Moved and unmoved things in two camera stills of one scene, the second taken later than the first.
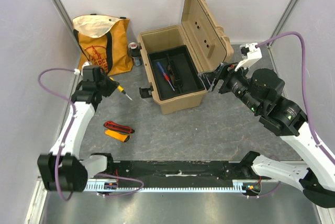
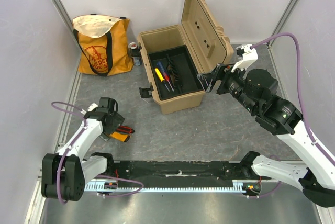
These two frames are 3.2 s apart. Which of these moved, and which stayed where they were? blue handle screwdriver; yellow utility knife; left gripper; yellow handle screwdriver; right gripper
Moved: left gripper; yellow handle screwdriver
Stayed: yellow utility knife; blue handle screwdriver; right gripper
